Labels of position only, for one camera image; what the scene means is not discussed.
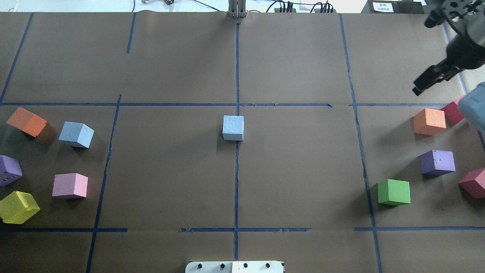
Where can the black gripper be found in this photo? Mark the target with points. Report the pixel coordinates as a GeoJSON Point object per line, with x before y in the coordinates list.
{"type": "Point", "coordinates": [467, 52]}

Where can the light blue foam block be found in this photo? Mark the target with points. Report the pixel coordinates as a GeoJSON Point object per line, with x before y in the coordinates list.
{"type": "Point", "coordinates": [233, 128]}
{"type": "Point", "coordinates": [76, 134]}

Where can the crimson foam block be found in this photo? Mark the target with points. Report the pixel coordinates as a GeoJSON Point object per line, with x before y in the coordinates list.
{"type": "Point", "coordinates": [451, 111]}
{"type": "Point", "coordinates": [474, 183]}

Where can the orange foam block right side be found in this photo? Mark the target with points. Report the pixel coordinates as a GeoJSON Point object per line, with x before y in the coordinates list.
{"type": "Point", "coordinates": [429, 122]}

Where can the orange foam block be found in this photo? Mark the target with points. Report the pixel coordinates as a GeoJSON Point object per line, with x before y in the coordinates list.
{"type": "Point", "coordinates": [27, 122]}
{"type": "Point", "coordinates": [429, 122]}

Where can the black box with label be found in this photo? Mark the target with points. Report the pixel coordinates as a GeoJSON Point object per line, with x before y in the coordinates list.
{"type": "Point", "coordinates": [392, 6]}

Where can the purple foam block right side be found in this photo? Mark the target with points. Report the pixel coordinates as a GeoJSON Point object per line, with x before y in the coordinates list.
{"type": "Point", "coordinates": [437, 162]}

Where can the purple foam block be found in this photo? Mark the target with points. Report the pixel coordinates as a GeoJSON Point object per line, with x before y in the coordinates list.
{"type": "Point", "coordinates": [437, 162]}
{"type": "Point", "coordinates": [10, 170]}

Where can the green foam block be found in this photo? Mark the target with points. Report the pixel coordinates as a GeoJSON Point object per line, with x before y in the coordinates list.
{"type": "Point", "coordinates": [393, 192]}

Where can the pink foam block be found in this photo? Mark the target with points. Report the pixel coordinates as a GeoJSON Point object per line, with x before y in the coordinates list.
{"type": "Point", "coordinates": [70, 186]}

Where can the orange foam block left side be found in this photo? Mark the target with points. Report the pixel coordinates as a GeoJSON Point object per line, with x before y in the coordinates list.
{"type": "Point", "coordinates": [27, 122]}

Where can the purple foam block left side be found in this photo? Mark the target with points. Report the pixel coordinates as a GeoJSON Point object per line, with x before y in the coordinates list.
{"type": "Point", "coordinates": [10, 170]}

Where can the yellow foam block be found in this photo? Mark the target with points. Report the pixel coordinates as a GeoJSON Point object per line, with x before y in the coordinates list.
{"type": "Point", "coordinates": [18, 207]}

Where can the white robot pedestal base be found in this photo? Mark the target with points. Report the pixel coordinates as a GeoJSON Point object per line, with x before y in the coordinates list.
{"type": "Point", "coordinates": [262, 266]}

